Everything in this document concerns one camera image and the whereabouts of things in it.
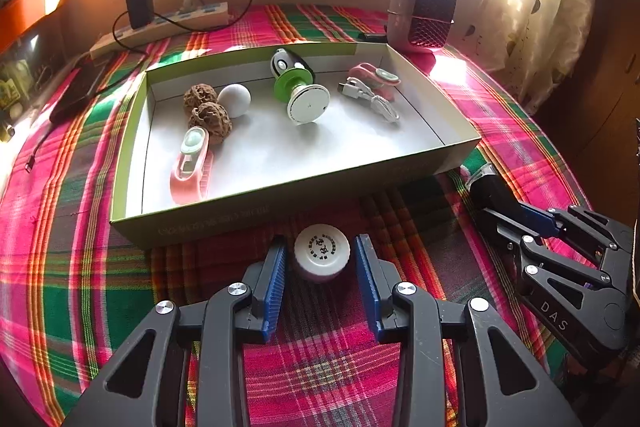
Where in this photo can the pink green contact lens case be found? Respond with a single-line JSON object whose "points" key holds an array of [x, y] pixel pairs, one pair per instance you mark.
{"points": [[190, 177]]}

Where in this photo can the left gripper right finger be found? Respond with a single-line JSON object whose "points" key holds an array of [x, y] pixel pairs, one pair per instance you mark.
{"points": [[499, 382]]}

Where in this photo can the green white spool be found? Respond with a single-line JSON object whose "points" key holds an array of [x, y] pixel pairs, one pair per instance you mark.
{"points": [[305, 100]]}

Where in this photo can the cream spotted curtain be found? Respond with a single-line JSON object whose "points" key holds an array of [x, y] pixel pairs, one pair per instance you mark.
{"points": [[545, 6]]}

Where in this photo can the pink clip with white button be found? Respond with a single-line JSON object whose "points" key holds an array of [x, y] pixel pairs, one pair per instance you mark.
{"points": [[380, 81]]}

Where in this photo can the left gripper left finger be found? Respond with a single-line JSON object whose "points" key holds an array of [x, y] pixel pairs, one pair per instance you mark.
{"points": [[145, 382]]}

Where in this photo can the orange planter box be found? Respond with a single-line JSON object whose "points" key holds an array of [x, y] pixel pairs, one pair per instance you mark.
{"points": [[17, 16]]}

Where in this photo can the black smartphone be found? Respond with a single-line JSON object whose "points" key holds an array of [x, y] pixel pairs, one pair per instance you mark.
{"points": [[88, 75]]}

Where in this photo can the white power strip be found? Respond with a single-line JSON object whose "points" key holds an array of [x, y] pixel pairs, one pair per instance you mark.
{"points": [[202, 18]]}

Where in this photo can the black device with white buttons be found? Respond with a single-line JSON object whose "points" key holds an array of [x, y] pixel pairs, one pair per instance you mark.
{"points": [[284, 59]]}

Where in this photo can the green white cardboard box tray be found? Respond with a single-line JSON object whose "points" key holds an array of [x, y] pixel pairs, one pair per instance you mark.
{"points": [[269, 166]]}

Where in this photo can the plaid pink green blanket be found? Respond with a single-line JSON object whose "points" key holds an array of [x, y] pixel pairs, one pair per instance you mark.
{"points": [[72, 289]]}

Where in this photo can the black charger adapter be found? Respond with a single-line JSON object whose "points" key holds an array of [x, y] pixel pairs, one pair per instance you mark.
{"points": [[140, 12]]}

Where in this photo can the small grey space heater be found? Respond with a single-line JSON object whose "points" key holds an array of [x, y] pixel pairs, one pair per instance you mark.
{"points": [[417, 26]]}

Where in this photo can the white round jar lid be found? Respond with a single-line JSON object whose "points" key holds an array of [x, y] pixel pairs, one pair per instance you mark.
{"points": [[321, 252]]}

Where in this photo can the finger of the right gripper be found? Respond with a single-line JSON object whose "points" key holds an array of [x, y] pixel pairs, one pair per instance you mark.
{"points": [[575, 251], [531, 216]]}

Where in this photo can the brown walnut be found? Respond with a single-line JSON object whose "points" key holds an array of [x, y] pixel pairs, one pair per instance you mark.
{"points": [[214, 118], [197, 95]]}

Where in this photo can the white round ball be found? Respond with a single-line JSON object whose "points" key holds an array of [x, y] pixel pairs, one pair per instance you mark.
{"points": [[235, 99]]}

